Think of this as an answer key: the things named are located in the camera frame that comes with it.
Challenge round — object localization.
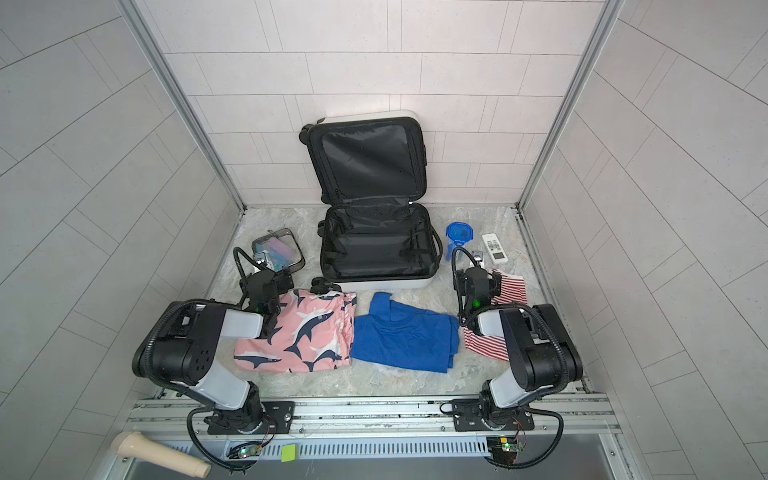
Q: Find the white remote control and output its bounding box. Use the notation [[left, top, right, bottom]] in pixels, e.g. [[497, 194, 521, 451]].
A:
[[481, 233, 509, 265]]

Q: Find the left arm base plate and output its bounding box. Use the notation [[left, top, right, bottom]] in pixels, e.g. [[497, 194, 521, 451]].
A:
[[203, 401, 296, 435]]

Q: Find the pink shark print garment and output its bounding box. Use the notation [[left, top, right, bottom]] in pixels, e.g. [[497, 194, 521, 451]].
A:
[[233, 289, 357, 373]]

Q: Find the circuit board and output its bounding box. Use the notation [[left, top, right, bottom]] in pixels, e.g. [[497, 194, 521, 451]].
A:
[[486, 436, 526, 465], [227, 442, 263, 460]]

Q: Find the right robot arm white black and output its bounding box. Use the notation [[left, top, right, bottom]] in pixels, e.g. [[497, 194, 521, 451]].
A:
[[453, 267, 583, 430]]

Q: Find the blue shirt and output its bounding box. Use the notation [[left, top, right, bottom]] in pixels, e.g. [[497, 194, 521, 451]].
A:
[[350, 292, 460, 373]]

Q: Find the right circuit board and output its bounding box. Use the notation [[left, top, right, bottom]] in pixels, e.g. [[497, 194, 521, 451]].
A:
[[486, 436, 526, 465]]

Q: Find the red white striped garment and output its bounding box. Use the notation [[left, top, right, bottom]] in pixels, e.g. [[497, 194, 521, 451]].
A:
[[461, 269, 528, 361]]

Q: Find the green sticky note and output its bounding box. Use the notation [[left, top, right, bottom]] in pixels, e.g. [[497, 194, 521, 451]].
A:
[[281, 444, 298, 463]]

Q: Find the aluminium rail frame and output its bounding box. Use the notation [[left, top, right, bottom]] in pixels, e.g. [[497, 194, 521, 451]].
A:
[[122, 392, 622, 460]]

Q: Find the left circuit board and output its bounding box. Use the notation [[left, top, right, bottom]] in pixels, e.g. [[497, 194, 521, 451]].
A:
[[227, 442, 263, 460]]

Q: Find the clear black-trimmed toiletry pouch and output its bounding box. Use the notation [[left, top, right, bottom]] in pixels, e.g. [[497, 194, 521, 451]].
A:
[[247, 228, 306, 278]]

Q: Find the beige cylindrical handle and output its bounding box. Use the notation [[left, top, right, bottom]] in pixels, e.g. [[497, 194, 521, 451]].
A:
[[110, 432, 212, 478]]

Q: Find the blue lidded cup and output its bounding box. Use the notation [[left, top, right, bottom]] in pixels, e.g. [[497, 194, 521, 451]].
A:
[[445, 222, 474, 261]]

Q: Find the black and white open suitcase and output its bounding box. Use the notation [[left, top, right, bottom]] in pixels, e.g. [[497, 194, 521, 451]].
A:
[[298, 110, 444, 291]]

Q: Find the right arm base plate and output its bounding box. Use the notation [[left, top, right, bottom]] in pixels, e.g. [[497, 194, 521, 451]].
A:
[[447, 397, 535, 432]]

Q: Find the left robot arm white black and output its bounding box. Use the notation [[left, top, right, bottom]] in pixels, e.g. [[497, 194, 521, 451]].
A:
[[132, 269, 293, 433]]

